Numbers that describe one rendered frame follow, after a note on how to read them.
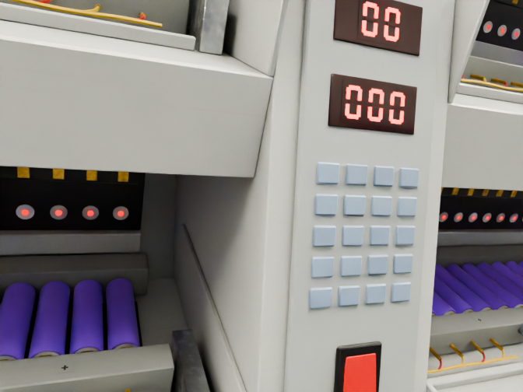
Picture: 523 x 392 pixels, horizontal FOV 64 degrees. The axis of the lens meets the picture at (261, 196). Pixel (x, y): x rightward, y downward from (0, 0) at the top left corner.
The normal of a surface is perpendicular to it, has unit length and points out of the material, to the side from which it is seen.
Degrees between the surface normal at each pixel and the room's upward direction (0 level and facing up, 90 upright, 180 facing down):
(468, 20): 90
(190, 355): 21
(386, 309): 90
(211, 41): 111
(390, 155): 90
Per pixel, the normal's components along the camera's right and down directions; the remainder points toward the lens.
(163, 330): 0.18, -0.90
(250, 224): -0.92, -0.03
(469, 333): 0.33, 0.43
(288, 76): 0.38, 0.07
